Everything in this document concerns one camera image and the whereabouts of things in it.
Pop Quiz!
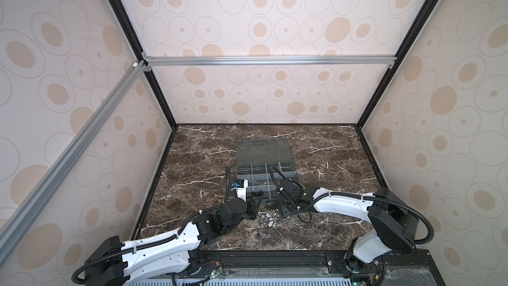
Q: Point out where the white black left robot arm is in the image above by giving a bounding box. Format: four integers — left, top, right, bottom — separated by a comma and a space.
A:
71, 197, 261, 285

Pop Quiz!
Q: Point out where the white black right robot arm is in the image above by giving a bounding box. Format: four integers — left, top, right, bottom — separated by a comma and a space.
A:
275, 178, 435, 272

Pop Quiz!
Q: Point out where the clear plastic organizer box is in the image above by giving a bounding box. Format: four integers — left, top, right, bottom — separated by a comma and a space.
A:
236, 136, 298, 202

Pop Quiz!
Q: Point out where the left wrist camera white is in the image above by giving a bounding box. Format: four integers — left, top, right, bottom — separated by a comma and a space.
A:
232, 180, 248, 201

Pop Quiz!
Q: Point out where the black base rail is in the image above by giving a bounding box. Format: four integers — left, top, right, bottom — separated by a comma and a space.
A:
130, 249, 445, 286

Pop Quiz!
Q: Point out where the horizontal aluminium frame bar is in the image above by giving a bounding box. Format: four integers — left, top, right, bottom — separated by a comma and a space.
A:
146, 55, 397, 67

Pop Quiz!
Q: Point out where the diagonal aluminium frame bar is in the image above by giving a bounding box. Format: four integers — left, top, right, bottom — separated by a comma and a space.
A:
1, 60, 148, 265

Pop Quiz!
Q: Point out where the black left corner post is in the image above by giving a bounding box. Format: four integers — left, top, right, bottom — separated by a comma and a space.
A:
108, 0, 178, 129

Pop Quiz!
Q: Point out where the black corner post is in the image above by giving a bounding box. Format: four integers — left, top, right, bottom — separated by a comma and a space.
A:
356, 0, 439, 131
108, 0, 178, 129

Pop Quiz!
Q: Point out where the black right corner post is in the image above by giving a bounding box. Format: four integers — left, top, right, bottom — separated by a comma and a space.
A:
356, 0, 439, 131

